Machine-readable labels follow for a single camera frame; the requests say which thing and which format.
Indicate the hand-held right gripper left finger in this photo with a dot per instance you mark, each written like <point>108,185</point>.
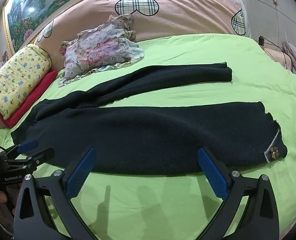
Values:
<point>80,176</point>

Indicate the green bed sheet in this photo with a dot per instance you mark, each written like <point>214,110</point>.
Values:
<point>188,205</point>

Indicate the yellow printed pillow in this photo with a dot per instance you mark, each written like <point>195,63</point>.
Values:
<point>17,77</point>

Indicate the floral ruffled pillow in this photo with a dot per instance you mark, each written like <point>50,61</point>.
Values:
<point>100,47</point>

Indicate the pink quilt with plaid hearts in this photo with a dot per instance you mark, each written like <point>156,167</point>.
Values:
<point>163,12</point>

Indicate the red cushion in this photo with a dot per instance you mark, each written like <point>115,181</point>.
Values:
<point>30,100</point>

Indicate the gold framed landscape painting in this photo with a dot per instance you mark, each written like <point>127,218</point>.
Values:
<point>30,7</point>

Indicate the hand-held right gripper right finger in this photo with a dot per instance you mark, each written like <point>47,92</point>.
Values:
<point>213,176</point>

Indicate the black pants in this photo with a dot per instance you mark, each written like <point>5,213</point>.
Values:
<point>148,135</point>

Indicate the black charger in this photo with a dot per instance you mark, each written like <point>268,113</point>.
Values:
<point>261,40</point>

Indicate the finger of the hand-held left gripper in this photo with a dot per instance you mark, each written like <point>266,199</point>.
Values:
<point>44,155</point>
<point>29,145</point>

